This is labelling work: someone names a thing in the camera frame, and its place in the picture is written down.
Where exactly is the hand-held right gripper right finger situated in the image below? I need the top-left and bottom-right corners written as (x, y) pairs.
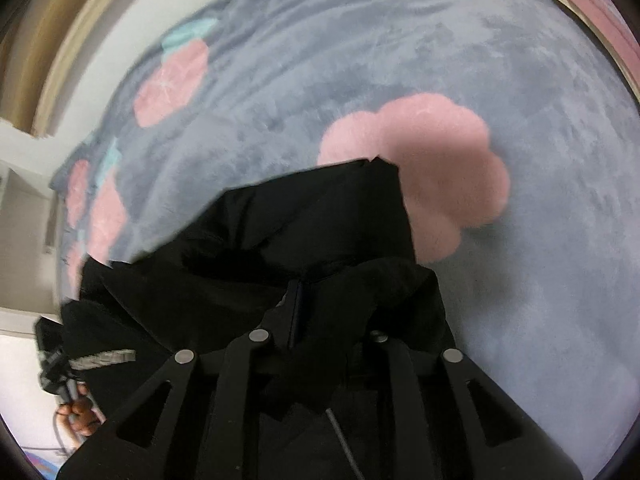
top-left (299, 282), bottom-right (583, 480)

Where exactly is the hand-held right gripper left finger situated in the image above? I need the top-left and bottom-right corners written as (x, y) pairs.
top-left (56, 280), bottom-right (301, 480)

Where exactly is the black hooded jacket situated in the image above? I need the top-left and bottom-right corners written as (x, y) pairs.
top-left (60, 156), bottom-right (456, 480)

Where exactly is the person's left hand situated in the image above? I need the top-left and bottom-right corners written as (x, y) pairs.
top-left (56, 384), bottom-right (104, 442)

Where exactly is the wooden striped headboard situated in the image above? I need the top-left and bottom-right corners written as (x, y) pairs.
top-left (0, 0), bottom-right (166, 138)

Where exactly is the grey floral blanket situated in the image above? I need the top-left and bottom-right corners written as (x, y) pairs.
top-left (50, 0), bottom-right (640, 480)

